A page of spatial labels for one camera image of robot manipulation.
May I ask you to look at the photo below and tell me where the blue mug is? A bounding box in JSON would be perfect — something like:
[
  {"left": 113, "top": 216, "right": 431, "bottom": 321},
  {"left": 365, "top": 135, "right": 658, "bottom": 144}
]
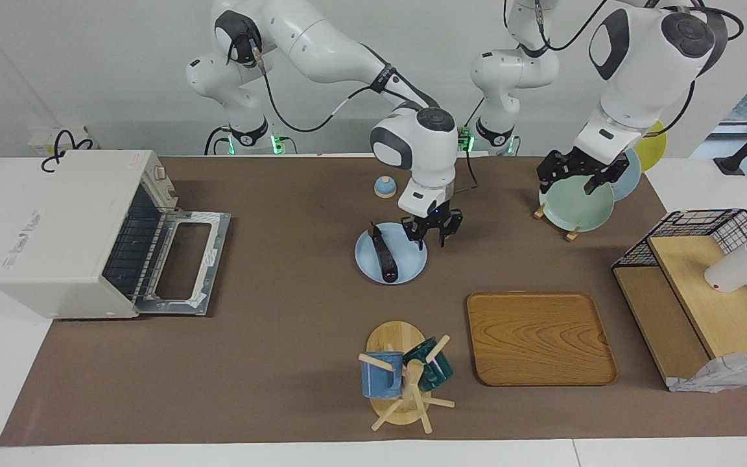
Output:
[{"left": 361, "top": 352, "right": 405, "bottom": 399}]

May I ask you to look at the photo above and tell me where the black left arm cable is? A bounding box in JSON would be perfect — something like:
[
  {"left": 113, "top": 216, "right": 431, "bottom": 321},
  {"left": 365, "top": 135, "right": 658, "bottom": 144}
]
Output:
[{"left": 503, "top": 0, "right": 744, "bottom": 140}]

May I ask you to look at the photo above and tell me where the pale green plate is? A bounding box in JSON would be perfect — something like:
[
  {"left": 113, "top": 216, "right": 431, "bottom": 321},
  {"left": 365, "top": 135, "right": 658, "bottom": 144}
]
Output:
[{"left": 539, "top": 175, "right": 615, "bottom": 232}]

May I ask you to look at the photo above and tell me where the wooden serving tray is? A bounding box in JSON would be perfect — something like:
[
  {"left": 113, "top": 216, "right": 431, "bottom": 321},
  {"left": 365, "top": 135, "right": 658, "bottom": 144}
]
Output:
[{"left": 466, "top": 292, "right": 619, "bottom": 387}]

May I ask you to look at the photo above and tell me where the dark green mug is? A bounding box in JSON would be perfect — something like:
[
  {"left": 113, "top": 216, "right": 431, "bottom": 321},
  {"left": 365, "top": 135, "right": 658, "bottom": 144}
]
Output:
[{"left": 403, "top": 337, "right": 454, "bottom": 392}]

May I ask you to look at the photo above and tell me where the light blue plate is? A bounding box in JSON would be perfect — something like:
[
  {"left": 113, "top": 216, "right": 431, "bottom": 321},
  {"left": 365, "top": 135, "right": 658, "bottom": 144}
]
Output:
[
  {"left": 610, "top": 148, "right": 642, "bottom": 202},
  {"left": 355, "top": 228, "right": 427, "bottom": 285}
]

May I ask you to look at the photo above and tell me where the glass oven door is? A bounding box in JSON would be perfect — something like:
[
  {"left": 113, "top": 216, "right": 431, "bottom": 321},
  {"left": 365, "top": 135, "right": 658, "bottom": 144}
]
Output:
[{"left": 135, "top": 209, "right": 231, "bottom": 317}]

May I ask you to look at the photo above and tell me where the black wire mesh basket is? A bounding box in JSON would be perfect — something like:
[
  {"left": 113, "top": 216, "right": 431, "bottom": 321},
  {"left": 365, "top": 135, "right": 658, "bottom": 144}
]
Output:
[{"left": 612, "top": 209, "right": 747, "bottom": 341}]

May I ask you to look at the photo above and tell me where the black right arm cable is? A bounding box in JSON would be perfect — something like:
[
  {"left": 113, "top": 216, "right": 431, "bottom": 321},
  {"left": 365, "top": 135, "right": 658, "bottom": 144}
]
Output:
[{"left": 244, "top": 36, "right": 390, "bottom": 134}]

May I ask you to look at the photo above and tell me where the wooden mug tree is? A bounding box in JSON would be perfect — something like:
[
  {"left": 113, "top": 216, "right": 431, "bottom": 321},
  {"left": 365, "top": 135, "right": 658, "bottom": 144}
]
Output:
[{"left": 359, "top": 321, "right": 456, "bottom": 434}]

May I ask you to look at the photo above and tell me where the wooden shelf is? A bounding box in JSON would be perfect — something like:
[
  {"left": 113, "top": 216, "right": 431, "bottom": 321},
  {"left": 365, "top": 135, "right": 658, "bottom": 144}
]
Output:
[{"left": 612, "top": 235, "right": 747, "bottom": 390}]

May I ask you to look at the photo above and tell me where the white cup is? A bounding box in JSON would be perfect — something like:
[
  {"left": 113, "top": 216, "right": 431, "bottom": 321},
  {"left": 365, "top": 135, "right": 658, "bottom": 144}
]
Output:
[{"left": 704, "top": 241, "right": 747, "bottom": 294}]

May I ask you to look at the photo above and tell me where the black power cable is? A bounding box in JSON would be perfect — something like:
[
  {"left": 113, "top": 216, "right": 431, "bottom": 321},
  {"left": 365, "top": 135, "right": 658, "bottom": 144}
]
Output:
[{"left": 41, "top": 130, "right": 94, "bottom": 173}]

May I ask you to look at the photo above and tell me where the yellow plate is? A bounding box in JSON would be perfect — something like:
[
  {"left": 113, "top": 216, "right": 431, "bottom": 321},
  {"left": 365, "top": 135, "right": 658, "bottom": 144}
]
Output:
[{"left": 636, "top": 120, "right": 668, "bottom": 173}]

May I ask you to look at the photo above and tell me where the wooden plate rack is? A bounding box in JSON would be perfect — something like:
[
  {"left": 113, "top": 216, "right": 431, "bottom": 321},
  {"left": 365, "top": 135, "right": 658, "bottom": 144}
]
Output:
[{"left": 534, "top": 202, "right": 582, "bottom": 242}]

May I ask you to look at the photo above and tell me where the grey white patterned cloth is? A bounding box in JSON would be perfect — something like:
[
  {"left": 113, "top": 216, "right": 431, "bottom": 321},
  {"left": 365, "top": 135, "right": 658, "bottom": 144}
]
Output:
[{"left": 667, "top": 349, "right": 747, "bottom": 393}]

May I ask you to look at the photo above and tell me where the brown table mat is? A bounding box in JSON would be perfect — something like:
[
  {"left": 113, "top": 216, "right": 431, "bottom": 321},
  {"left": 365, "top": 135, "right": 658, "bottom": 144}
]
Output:
[{"left": 0, "top": 156, "right": 747, "bottom": 447}]

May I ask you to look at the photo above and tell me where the dark purple eggplant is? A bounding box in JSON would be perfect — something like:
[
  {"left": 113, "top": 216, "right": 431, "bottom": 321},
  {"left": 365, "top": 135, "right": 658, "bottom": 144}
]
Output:
[{"left": 370, "top": 222, "right": 399, "bottom": 283}]

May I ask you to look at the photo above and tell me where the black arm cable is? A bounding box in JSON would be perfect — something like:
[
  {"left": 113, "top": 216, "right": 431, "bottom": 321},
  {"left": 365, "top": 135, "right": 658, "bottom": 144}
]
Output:
[
  {"left": 244, "top": 36, "right": 390, "bottom": 134},
  {"left": 503, "top": 0, "right": 744, "bottom": 140}
]

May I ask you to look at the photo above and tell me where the beige toaster oven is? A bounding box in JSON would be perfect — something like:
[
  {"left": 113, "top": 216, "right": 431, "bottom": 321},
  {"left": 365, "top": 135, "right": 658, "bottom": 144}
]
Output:
[{"left": 0, "top": 150, "right": 183, "bottom": 320}]

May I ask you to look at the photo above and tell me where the white power strip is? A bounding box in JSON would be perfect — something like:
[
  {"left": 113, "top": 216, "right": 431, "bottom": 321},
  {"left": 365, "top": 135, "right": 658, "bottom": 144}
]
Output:
[{"left": 29, "top": 126, "right": 99, "bottom": 156}]

